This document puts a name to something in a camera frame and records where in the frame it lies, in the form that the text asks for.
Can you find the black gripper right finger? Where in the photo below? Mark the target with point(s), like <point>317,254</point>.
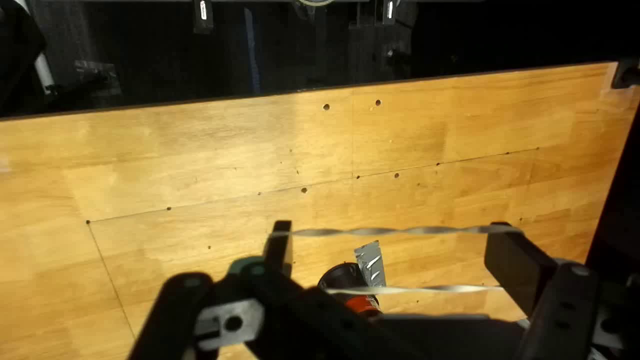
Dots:
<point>517,265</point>

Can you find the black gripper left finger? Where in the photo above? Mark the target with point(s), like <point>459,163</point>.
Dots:
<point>278,252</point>

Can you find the dark jar with orange ring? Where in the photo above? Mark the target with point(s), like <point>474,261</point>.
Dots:
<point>345,281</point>

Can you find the grey tape strip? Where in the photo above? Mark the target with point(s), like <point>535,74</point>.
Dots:
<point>371,262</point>

